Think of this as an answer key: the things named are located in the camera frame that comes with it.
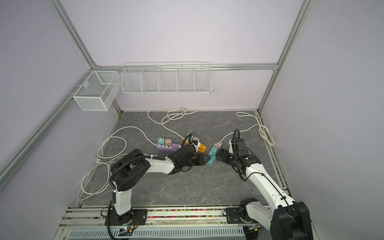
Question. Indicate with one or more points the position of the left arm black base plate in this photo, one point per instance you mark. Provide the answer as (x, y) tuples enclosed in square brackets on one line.
[(133, 217)]

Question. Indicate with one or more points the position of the green plug on purple strip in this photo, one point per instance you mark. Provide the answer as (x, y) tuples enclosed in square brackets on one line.
[(161, 141)]

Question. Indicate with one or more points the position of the purple power strip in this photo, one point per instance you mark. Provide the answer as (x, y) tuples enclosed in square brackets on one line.
[(165, 149)]

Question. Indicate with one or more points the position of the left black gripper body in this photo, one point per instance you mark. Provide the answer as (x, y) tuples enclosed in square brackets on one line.
[(195, 161)]

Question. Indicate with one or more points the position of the orange power strip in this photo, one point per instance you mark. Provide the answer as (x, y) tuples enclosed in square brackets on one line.
[(202, 149)]

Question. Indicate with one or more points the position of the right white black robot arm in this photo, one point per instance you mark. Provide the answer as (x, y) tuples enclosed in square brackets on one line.
[(284, 217)]

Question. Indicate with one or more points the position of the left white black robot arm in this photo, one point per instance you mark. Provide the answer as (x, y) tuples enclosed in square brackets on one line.
[(128, 171)]

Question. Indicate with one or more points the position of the pink plug on purple strip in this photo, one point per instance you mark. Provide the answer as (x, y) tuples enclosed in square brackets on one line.
[(168, 142)]

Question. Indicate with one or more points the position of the long white wire basket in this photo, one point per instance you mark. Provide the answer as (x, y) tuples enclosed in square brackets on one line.
[(167, 78)]

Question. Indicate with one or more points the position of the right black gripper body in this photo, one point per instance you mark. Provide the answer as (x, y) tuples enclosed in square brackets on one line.
[(227, 157)]

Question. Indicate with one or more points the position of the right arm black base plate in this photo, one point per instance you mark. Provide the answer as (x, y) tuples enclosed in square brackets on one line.
[(241, 217)]

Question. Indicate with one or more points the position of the teal power strip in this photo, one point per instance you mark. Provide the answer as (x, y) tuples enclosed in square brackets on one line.
[(210, 159)]

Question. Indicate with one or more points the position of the small white mesh basket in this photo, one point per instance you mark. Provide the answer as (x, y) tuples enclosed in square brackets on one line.
[(98, 91)]

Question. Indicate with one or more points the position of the green plug from teal strip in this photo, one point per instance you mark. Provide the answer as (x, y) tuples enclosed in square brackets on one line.
[(214, 151)]

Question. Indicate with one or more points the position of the aluminium mounting rail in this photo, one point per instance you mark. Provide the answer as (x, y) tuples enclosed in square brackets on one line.
[(163, 222)]

